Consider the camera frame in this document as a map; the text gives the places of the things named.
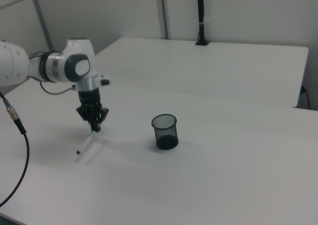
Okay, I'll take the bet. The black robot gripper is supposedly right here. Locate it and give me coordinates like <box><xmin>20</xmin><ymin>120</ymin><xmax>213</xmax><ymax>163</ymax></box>
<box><xmin>75</xmin><ymin>86</ymin><xmax>110</xmax><ymax>133</ymax></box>

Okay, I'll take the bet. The blue and white marker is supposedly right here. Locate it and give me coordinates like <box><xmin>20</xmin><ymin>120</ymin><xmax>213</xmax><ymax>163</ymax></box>
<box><xmin>74</xmin><ymin>131</ymin><xmax>97</xmax><ymax>163</ymax></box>

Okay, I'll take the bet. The black mesh pen cup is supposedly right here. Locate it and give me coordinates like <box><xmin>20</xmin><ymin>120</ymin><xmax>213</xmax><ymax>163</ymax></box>
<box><xmin>151</xmin><ymin>114</ymin><xmax>179</xmax><ymax>150</ymax></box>

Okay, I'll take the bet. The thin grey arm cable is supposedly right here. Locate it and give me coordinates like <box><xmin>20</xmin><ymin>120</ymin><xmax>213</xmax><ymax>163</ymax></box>
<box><xmin>39</xmin><ymin>81</ymin><xmax>78</xmax><ymax>95</ymax></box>

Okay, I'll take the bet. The black cable with metal connector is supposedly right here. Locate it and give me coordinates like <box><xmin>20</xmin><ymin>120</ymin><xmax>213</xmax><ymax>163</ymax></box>
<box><xmin>0</xmin><ymin>90</ymin><xmax>30</xmax><ymax>208</ymax></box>

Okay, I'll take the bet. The slanted grey partition post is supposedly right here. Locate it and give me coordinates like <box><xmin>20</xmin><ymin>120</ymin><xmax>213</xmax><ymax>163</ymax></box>
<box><xmin>27</xmin><ymin>0</ymin><xmax>55</xmax><ymax>53</ymax></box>

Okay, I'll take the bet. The grey partition frame post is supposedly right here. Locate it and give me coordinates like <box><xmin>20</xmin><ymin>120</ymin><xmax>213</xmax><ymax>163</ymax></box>
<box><xmin>154</xmin><ymin>0</ymin><xmax>172</xmax><ymax>40</ymax></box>

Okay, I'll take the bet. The black camera pole with base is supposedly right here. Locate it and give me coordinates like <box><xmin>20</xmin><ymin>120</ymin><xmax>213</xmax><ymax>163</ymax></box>
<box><xmin>195</xmin><ymin>0</ymin><xmax>211</xmax><ymax>47</ymax></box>

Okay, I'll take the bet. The black cable behind table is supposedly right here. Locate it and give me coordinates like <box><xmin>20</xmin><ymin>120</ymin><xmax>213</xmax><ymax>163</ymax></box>
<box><xmin>300</xmin><ymin>85</ymin><xmax>312</xmax><ymax>110</ymax></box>

